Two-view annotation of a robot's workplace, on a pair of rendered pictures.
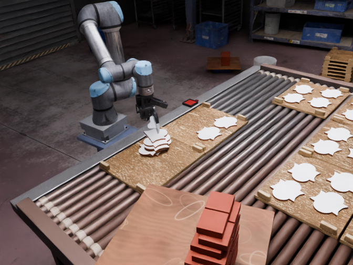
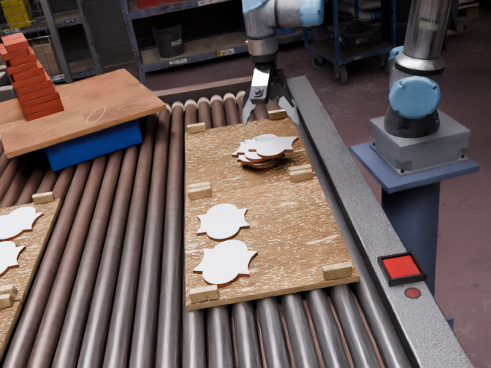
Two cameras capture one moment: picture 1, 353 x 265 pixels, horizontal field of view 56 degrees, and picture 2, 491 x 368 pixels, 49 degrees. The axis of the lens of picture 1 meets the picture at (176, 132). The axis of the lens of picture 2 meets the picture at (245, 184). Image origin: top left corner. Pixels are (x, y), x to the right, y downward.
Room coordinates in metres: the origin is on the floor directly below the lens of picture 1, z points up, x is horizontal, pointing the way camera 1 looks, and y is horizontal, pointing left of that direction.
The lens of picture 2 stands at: (2.34, -0.89, 1.66)
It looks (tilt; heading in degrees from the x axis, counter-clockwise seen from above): 30 degrees down; 135
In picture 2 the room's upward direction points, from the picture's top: 9 degrees counter-clockwise
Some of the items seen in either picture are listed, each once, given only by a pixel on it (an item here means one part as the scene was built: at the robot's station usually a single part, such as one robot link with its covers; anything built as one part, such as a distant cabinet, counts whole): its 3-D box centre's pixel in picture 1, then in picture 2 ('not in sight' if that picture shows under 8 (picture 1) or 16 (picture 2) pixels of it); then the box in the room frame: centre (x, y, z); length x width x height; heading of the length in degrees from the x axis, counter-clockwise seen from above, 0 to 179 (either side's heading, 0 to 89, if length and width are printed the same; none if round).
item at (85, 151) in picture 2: not in sight; (85, 128); (0.77, -0.03, 0.97); 0.31 x 0.31 x 0.10; 67
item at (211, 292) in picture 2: (241, 117); (204, 293); (1.68, -0.39, 0.95); 0.06 x 0.02 x 0.03; 46
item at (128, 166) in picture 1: (152, 160); (243, 153); (1.34, 0.13, 0.93); 0.41 x 0.35 x 0.02; 136
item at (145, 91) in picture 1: (146, 89); (261, 44); (1.46, 0.13, 1.27); 0.08 x 0.08 x 0.05
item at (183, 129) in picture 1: (203, 126); (260, 234); (1.64, -0.16, 0.93); 0.41 x 0.35 x 0.02; 136
